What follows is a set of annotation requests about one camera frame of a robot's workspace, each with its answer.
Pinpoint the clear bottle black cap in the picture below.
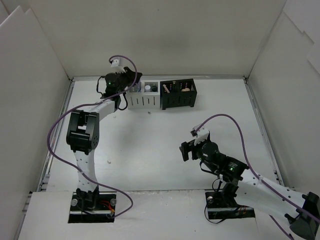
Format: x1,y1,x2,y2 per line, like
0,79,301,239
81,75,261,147
151,85,158,92

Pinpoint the pink makeup applicator stick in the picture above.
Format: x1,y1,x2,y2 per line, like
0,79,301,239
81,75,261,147
162,84,171,94

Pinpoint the beige beauty sponge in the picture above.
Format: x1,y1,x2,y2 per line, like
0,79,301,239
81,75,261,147
181,87,191,92

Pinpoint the green white tube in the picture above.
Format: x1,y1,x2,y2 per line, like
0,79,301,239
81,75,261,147
145,85,151,92

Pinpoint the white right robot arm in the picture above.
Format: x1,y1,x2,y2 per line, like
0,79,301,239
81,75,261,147
179,138,320,240

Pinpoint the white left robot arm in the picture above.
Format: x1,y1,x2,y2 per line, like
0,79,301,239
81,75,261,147
66,66,143,210

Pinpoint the white slotted organizer box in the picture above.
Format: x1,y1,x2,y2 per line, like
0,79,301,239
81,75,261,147
126,80,161,110

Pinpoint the black slotted organizer box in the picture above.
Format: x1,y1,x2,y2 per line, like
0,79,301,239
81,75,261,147
160,78,197,110

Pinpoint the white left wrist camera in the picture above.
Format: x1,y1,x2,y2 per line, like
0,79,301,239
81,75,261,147
109,57,125,74

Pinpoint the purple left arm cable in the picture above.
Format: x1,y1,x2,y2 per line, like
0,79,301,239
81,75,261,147
47,54,138,219

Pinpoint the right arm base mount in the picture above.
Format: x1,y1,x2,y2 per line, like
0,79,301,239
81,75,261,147
204,191,256,225

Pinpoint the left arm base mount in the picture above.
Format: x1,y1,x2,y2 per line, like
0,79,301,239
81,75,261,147
68,192,117,224

